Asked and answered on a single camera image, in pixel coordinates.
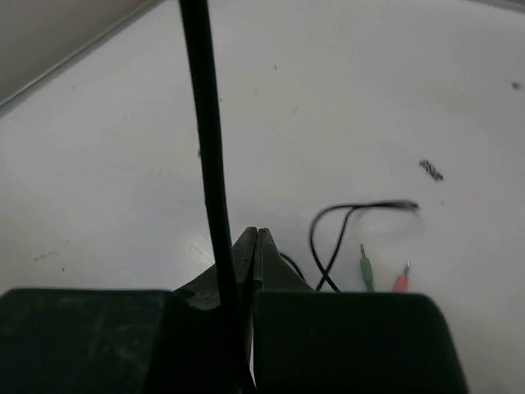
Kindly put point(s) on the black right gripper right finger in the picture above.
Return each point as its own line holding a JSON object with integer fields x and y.
{"x": 346, "y": 342}

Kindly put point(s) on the black wired headphones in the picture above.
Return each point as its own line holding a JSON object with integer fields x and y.
{"x": 234, "y": 261}

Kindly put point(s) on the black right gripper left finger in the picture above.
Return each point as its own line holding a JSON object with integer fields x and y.
{"x": 109, "y": 341}

